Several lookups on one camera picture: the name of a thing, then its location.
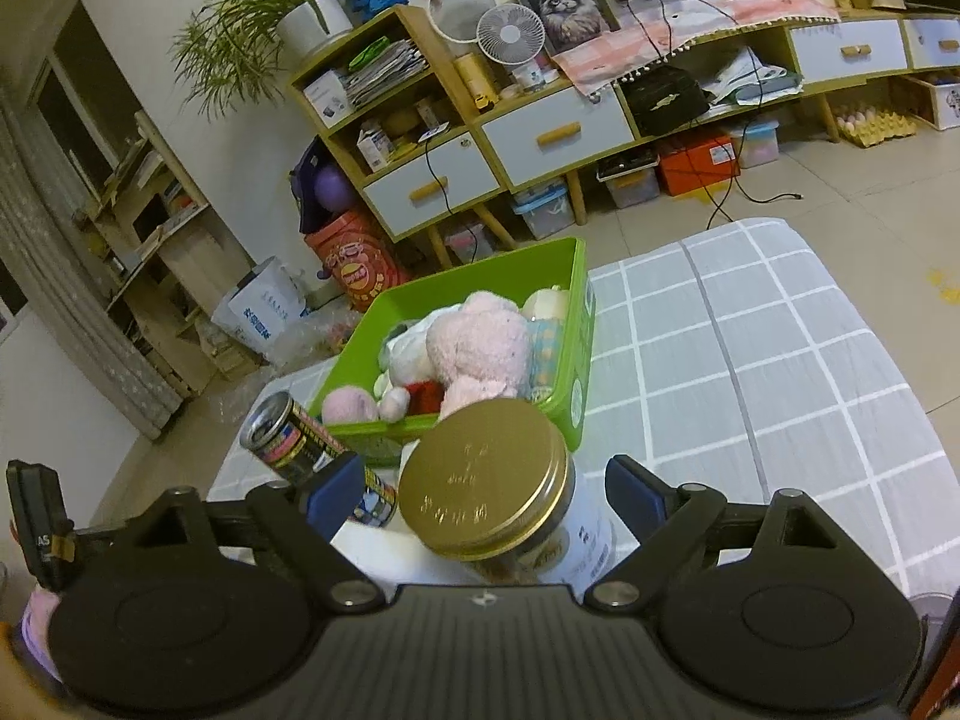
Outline potted spider plant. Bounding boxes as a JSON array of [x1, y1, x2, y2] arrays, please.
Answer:
[[172, 0, 368, 117]]

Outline light wooden shelf rack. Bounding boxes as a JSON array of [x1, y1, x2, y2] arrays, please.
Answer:
[[71, 109, 260, 398]]

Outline black bag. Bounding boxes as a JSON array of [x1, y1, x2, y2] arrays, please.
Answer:
[[621, 64, 710, 134]]

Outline white plastic bag blue print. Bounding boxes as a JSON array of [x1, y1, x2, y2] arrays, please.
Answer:
[[211, 256, 308, 365]]

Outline clear storage box dark contents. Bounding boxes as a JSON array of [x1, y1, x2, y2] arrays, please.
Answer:
[[596, 150, 661, 209]]

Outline pink fringed cloth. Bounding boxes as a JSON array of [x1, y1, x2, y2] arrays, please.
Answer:
[[551, 0, 841, 95]]

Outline small pink plush toy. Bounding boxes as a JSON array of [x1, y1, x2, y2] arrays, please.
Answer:
[[322, 386, 380, 425]]

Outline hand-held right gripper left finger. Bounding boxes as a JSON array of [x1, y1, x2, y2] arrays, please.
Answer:
[[124, 452, 386, 611]]

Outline clear plastic wrap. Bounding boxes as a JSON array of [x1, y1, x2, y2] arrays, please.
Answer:
[[202, 307, 361, 391]]

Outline clear storage box pink contents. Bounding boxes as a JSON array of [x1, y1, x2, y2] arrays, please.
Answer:
[[739, 120, 785, 167]]

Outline white carton box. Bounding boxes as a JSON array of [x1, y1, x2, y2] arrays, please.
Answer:
[[304, 69, 353, 128]]

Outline white foam block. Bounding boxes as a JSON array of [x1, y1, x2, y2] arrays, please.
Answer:
[[330, 519, 421, 587]]

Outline clear jar gold lid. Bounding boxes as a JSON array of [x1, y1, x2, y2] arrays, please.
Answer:
[[397, 397, 617, 586]]

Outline stack of newspapers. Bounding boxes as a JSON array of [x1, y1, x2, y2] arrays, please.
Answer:
[[341, 37, 432, 110]]

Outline yellow cylinder container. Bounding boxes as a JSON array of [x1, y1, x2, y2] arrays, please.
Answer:
[[454, 52, 500, 110]]

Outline white round fan guard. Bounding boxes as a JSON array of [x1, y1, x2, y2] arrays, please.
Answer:
[[427, 0, 497, 42]]

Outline santa plush toy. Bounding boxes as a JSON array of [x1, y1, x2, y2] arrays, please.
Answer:
[[375, 379, 447, 422]]

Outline yellow egg tray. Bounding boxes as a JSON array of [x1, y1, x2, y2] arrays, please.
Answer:
[[836, 106, 920, 149]]

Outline clear storage box blue lid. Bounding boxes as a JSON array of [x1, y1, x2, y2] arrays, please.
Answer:
[[512, 184, 575, 239]]

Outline pile of papers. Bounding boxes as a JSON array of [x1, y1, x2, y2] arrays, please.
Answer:
[[705, 49, 803, 117]]

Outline white desk fan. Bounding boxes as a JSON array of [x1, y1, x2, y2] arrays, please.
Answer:
[[476, 4, 560, 91]]

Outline red snack bag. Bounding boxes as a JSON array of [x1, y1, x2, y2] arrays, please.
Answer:
[[304, 210, 410, 314]]

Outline white drawer wooden handle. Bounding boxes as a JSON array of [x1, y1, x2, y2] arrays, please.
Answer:
[[787, 19, 912, 83], [364, 131, 502, 241], [904, 15, 960, 68], [480, 82, 638, 188]]

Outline framed cat picture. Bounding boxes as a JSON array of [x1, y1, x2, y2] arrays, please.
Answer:
[[510, 0, 622, 57]]

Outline grey curtain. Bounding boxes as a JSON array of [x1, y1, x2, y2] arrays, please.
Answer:
[[0, 105, 188, 440]]

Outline small clear storage box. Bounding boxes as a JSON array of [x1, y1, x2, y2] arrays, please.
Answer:
[[442, 225, 496, 263]]

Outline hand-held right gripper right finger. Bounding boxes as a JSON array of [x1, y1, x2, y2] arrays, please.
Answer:
[[583, 454, 842, 611]]

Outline wooden crate with drawing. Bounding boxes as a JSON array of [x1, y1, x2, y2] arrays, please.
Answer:
[[896, 75, 960, 130]]

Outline wooden drawer console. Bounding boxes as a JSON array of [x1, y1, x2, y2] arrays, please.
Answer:
[[476, 4, 960, 226]]

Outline white milk carton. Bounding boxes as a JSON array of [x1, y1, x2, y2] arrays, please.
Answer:
[[356, 120, 395, 172]]

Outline orange box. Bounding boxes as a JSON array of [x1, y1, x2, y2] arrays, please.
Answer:
[[658, 136, 743, 197]]

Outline purple ball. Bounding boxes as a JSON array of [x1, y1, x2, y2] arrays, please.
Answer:
[[315, 169, 359, 211]]

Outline wooden shelf cabinet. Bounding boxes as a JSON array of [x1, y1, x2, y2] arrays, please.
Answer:
[[289, 4, 518, 271]]

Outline pale pink plush toy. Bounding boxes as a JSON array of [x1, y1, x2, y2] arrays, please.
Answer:
[[426, 291, 535, 421]]

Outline black cable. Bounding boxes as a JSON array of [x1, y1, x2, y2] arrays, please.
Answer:
[[626, 0, 805, 230]]

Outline black drink can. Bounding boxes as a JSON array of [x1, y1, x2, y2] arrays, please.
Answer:
[[240, 390, 398, 527]]

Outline green plastic bin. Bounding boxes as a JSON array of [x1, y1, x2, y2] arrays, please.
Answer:
[[307, 237, 597, 466]]

